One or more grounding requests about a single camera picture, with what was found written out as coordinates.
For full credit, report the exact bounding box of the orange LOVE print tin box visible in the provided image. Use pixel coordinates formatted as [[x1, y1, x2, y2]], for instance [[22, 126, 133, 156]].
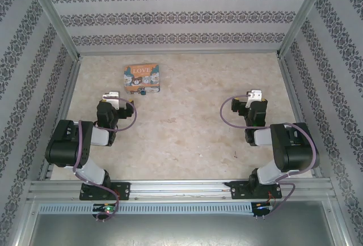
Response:
[[123, 62, 162, 95]]

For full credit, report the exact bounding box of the circuit board with green light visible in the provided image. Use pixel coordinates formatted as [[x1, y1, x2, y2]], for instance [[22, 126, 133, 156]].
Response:
[[92, 204, 116, 213]]

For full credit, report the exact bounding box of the grey metal sheet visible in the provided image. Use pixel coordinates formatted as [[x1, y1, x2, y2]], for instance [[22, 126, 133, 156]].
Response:
[[19, 200, 350, 246]]

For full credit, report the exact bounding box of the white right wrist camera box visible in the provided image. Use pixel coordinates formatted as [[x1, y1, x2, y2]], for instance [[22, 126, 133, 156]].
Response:
[[245, 89, 262, 108]]

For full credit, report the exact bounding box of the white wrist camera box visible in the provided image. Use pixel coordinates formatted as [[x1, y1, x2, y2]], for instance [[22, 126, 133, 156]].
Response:
[[245, 89, 262, 108], [102, 91, 120, 108]]

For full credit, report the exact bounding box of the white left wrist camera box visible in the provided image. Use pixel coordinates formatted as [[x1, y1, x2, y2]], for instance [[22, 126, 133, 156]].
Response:
[[102, 91, 120, 108]]

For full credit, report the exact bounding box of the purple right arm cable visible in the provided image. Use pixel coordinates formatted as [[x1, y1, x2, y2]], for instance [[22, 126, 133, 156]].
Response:
[[220, 94, 320, 219]]

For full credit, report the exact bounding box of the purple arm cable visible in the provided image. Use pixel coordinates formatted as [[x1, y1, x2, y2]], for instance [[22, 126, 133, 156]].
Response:
[[220, 94, 320, 219], [72, 96, 138, 223]]

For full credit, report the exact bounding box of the aluminium table side rail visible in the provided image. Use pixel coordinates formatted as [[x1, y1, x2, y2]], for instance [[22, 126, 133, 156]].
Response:
[[39, 55, 83, 181], [277, 53, 323, 178]]

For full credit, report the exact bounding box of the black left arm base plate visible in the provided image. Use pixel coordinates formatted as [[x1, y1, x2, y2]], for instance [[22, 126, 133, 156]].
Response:
[[79, 181, 132, 202]]

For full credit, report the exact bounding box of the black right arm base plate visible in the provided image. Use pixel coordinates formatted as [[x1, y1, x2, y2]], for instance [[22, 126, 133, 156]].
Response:
[[223, 180, 283, 201]]

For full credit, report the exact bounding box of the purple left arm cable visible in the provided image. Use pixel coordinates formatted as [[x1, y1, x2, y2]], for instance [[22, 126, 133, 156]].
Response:
[[72, 96, 138, 223]]

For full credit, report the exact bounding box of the aluminium mounting rail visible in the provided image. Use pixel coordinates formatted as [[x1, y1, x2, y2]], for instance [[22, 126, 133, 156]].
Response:
[[27, 178, 336, 202]]

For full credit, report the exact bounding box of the aluminium frame post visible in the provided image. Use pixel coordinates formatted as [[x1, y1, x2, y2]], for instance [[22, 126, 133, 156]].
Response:
[[22, 0, 82, 60], [277, 0, 332, 58]]

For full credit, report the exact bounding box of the slotted grey cable duct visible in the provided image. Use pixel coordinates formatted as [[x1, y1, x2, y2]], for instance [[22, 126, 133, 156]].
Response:
[[37, 202, 254, 216]]

